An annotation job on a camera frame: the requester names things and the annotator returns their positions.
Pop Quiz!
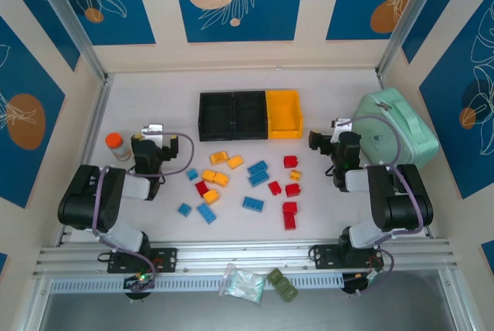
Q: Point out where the orange lid jar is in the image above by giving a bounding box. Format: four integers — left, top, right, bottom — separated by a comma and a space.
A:
106, 133, 132, 162

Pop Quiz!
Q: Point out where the clear plastic zip bag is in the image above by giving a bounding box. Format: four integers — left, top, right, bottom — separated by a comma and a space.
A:
218, 262, 266, 305

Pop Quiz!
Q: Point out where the mint green zip bag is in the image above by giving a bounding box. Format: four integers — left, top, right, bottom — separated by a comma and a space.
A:
351, 86, 440, 173

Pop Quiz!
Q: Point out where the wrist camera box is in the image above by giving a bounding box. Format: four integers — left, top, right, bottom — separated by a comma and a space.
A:
141, 124, 165, 142
330, 117, 354, 133

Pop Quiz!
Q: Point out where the black plastic bin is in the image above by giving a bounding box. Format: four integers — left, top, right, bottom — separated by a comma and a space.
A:
199, 91, 235, 142
232, 90, 269, 141

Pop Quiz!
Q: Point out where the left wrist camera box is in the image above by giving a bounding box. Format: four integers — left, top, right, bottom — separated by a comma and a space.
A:
141, 124, 165, 142

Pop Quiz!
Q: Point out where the aluminium mounting rail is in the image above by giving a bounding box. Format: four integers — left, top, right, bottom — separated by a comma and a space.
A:
32, 238, 462, 279

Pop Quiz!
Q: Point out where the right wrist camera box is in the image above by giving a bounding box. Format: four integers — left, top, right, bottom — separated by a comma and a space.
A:
330, 117, 354, 133

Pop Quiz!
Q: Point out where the white slotted cable duct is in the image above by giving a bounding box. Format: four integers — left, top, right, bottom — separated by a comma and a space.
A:
49, 272, 344, 294

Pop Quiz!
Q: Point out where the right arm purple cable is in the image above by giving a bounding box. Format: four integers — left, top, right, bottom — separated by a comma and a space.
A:
335, 114, 425, 297

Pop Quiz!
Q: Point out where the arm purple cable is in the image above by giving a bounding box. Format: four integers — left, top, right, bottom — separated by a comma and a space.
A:
335, 114, 425, 297
92, 131, 195, 293

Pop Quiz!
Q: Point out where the aluminium frame post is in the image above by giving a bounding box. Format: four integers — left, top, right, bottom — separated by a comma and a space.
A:
376, 0, 445, 79
29, 0, 113, 85

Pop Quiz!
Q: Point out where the long blue lego brick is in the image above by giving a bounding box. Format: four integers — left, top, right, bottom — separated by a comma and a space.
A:
196, 203, 218, 225
249, 171, 270, 187
247, 160, 269, 176
242, 196, 266, 213

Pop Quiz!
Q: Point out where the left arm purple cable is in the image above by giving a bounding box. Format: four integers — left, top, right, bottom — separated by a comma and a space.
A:
92, 131, 195, 293

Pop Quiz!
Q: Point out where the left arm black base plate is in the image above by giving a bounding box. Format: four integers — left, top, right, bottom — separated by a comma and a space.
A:
107, 247, 179, 275

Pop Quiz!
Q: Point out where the yellow plastic bin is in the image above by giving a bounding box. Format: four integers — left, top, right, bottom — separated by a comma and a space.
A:
266, 89, 304, 140

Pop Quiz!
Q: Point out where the aluminium floor side rail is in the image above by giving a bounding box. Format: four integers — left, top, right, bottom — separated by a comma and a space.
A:
57, 74, 113, 247

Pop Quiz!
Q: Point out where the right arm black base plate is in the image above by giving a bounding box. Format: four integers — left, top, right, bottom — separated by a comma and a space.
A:
310, 244, 387, 270

